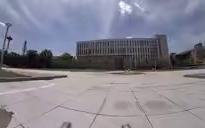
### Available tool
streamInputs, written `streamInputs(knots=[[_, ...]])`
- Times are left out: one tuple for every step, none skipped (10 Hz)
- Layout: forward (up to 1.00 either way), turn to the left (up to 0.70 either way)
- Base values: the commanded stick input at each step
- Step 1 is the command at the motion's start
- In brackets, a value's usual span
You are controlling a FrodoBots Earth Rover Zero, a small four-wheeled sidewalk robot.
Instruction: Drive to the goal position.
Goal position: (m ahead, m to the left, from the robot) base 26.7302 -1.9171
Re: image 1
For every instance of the large grey office building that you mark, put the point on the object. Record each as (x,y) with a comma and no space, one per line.
(123,51)

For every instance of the grey concrete slab plaza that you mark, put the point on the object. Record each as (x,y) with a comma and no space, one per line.
(123,96)

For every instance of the robot's own part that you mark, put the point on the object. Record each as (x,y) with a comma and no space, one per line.
(66,125)
(125,126)

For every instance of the row of dark trees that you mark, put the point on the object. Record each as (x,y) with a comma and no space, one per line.
(30,59)

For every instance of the grass patch with kerb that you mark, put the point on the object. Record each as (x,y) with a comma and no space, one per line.
(10,75)

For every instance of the low brown building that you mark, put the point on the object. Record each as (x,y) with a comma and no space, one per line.
(195,55)

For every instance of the dark tower pole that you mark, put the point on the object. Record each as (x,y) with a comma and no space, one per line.
(9,41)

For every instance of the tall street lamp pole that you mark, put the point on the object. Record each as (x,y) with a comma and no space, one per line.
(4,43)

